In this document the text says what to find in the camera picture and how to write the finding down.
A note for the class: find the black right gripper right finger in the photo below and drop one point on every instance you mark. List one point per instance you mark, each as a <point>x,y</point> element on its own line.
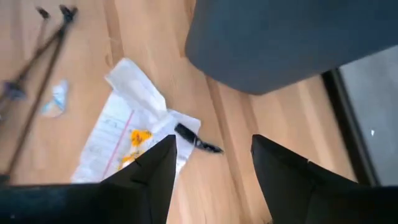
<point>298,193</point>

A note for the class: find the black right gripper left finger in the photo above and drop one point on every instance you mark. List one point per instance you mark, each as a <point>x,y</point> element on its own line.
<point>146,193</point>

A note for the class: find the white plastic pouch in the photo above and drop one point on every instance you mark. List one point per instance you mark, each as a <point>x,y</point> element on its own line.
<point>130,102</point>

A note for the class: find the small white scrap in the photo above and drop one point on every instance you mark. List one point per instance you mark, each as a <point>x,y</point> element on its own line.
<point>57,99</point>

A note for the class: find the thin black stir stick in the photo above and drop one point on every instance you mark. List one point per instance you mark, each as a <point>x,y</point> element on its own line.
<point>37,96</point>
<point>42,14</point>
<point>40,53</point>

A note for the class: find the grey plastic trash bin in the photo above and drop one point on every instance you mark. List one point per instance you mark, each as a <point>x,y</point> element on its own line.
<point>280,40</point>

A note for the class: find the short black plastic piece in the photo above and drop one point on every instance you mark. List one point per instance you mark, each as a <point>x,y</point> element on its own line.
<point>189,135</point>

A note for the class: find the tiny white floor scrap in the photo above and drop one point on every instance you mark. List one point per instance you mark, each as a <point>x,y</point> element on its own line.
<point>372,133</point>

